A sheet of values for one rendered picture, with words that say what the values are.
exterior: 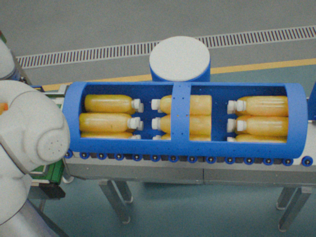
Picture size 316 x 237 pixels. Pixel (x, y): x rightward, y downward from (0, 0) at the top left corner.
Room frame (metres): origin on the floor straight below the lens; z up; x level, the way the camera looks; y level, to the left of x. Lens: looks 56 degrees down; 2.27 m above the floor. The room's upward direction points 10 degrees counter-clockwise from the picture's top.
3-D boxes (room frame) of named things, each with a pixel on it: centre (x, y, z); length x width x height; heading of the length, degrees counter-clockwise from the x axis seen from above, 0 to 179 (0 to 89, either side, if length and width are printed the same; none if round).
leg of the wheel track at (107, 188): (0.81, 0.34, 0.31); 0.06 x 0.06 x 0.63; 77
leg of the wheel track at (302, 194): (0.58, -0.61, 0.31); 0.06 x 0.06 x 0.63; 77
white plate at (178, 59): (1.16, -0.13, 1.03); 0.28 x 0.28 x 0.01
